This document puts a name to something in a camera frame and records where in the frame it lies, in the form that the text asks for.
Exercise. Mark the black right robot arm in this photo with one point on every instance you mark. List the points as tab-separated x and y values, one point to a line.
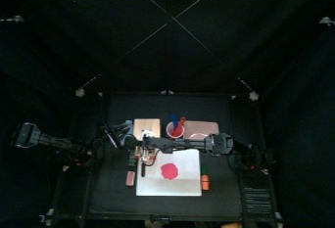
220	144

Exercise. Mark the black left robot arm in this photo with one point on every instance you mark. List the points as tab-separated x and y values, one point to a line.
48	141

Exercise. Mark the red flat dough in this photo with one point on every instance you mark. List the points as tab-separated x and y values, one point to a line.
169	171

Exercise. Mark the pink-brown bowl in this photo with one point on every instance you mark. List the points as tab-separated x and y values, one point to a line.
200	129

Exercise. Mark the black stick tool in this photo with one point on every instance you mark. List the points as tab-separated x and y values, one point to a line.
143	170

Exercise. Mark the blue utensil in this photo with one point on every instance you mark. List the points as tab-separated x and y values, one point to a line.
173	121

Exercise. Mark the red utensil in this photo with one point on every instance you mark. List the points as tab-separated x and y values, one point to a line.
180	123

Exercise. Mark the pink rectangular block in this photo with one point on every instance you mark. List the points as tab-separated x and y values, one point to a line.
129	178

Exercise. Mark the white cutting board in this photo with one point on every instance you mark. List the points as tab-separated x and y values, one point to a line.
173	186

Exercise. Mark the orange toy carrot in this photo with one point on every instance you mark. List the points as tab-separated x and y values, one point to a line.
204	182

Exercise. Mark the silver frame corner bracket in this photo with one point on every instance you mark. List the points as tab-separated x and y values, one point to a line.
254	95
80	92
326	20
15	19

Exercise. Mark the silver frame middle bracket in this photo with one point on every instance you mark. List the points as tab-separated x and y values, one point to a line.
165	92

